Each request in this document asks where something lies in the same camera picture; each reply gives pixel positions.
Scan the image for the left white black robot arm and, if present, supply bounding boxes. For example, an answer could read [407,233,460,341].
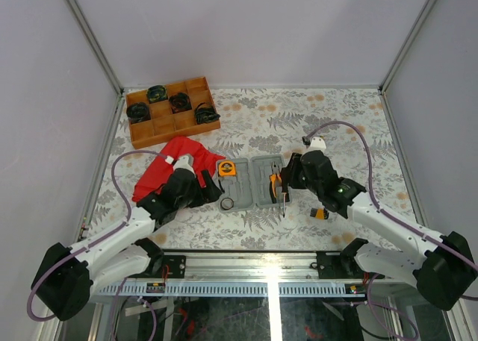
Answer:
[27,168,223,321]

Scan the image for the orange tape measure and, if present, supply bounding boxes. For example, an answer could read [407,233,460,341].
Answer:
[217,160,237,177]

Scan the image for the black hex key set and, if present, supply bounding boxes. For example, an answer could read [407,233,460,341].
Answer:
[310,208,329,220]

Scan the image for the aluminium mounting rail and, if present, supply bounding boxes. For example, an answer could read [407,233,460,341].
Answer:
[89,250,459,282]

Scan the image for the orange handled pliers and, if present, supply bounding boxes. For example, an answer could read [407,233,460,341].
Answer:
[269,162,282,204]

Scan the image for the red cloth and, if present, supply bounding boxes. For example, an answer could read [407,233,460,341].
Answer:
[131,137,226,202]

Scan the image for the grey plastic tool case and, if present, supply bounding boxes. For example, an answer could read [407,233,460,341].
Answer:
[213,154,292,213]

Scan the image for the coiled green black cable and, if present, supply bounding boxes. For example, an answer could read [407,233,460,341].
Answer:
[146,84,168,104]

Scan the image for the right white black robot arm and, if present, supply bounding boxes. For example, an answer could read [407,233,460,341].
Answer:
[280,150,477,311]

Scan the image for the wooden compartment tray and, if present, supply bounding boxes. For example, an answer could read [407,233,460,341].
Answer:
[125,76,221,149]

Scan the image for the coiled black red cable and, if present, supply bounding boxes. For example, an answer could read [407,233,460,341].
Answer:
[168,92,193,114]

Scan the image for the black electrical tape roll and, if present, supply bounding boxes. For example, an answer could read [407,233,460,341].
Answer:
[220,197,235,210]

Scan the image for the coiled black cable front left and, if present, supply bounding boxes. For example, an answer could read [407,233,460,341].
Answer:
[125,102,151,125]

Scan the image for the coiled black cable right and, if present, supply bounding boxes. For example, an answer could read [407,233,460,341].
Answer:
[193,101,221,125]

